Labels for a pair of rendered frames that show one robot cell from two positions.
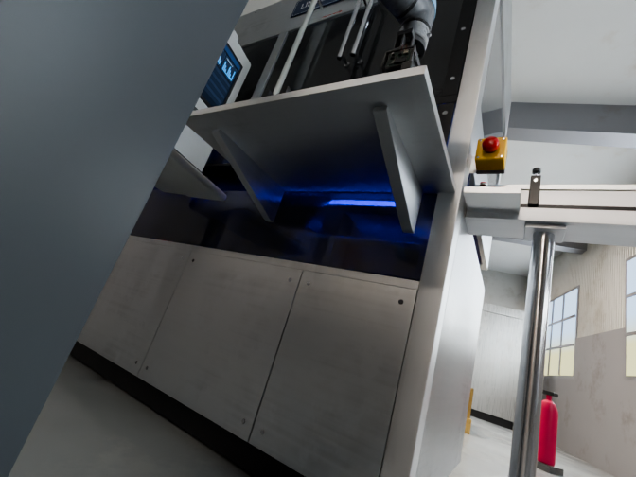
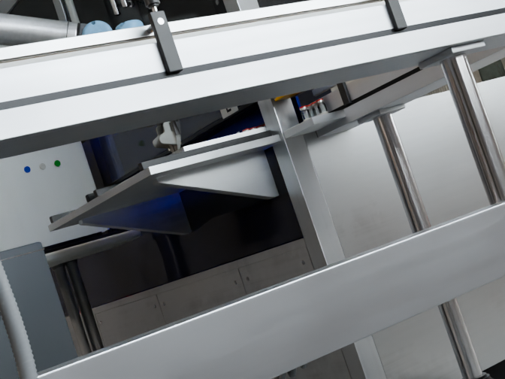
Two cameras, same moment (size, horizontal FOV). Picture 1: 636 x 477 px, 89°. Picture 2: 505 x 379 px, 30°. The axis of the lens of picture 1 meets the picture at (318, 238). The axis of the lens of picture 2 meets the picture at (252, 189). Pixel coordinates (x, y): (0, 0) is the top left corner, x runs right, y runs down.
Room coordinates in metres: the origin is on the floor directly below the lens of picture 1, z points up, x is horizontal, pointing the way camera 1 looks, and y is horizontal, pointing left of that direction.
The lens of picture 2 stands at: (-1.57, -1.09, 0.61)
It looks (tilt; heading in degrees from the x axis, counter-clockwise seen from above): 4 degrees up; 21
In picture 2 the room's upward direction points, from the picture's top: 19 degrees counter-clockwise
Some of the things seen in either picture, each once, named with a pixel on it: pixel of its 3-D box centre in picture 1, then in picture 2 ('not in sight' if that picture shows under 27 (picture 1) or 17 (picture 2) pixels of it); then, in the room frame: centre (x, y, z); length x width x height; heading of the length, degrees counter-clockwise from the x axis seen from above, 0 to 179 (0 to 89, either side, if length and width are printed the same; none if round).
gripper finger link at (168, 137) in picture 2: not in sight; (168, 138); (0.60, -0.09, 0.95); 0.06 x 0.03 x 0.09; 146
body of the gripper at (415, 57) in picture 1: (404, 62); not in sight; (0.61, -0.07, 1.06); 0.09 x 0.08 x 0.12; 146
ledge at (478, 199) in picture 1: (492, 203); (319, 122); (0.78, -0.42, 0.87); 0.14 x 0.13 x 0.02; 146
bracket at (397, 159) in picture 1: (397, 179); (217, 188); (0.68, -0.14, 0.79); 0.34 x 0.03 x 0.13; 146
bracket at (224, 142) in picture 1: (246, 180); (136, 226); (0.97, 0.28, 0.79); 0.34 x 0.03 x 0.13; 146
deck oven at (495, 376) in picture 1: (487, 362); not in sight; (6.68, -4.05, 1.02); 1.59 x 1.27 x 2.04; 159
